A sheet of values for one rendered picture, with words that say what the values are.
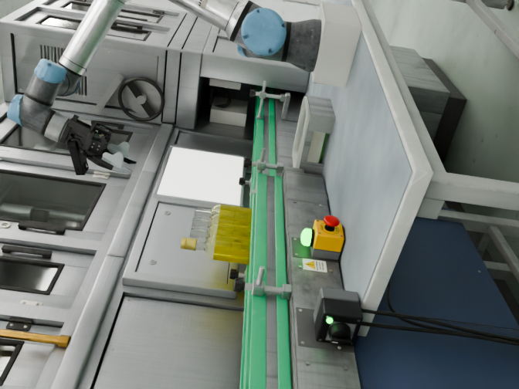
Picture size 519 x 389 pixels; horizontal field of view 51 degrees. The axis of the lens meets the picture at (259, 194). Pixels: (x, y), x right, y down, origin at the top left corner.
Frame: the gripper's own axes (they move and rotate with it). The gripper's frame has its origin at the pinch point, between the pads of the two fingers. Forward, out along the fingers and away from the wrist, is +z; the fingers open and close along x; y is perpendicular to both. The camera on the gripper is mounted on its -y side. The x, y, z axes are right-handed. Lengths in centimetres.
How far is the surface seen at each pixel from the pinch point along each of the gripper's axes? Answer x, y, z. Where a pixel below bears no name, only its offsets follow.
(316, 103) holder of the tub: 29, 34, 45
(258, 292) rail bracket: -46, 13, 37
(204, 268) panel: -6.7, -18.0, 33.7
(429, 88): 101, 44, 106
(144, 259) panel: -6.0, -24.3, 16.3
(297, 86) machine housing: 99, 16, 53
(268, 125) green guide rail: 74, 2, 45
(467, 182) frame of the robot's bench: -52, 60, 54
